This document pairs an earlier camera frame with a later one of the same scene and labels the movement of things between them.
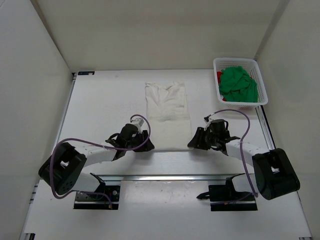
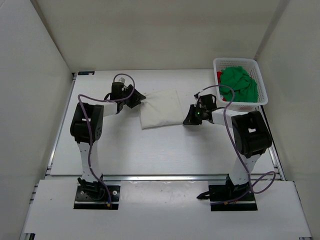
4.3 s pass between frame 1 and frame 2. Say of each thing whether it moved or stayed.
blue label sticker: stayed
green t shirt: stayed
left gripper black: moved
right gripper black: moved
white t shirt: moved
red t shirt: stayed
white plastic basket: stayed
